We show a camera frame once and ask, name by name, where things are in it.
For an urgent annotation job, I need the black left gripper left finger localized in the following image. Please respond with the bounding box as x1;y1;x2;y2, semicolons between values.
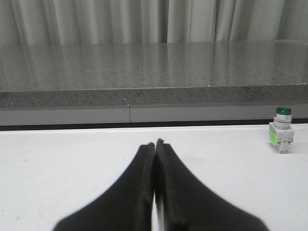
54;143;155;231

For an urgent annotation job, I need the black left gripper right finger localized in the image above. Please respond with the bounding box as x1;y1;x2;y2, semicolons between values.
155;139;268;231

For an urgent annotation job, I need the grey granite counter slab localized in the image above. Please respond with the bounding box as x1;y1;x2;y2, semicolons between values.
0;39;308;128

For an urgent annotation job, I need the grey pleated curtain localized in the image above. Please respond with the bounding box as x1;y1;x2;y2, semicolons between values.
0;0;308;46

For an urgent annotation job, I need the green pushbutton switch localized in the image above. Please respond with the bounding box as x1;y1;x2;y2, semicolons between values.
268;107;295;154

